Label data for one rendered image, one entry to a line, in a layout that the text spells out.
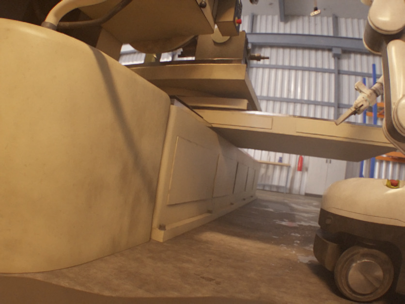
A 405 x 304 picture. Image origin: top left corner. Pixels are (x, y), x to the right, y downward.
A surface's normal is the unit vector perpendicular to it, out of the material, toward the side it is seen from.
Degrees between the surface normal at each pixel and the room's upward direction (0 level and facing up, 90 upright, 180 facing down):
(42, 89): 90
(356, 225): 89
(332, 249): 90
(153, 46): 90
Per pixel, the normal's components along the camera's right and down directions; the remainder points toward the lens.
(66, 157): 0.82, 0.08
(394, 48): -0.48, -0.15
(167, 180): 0.93, 0.11
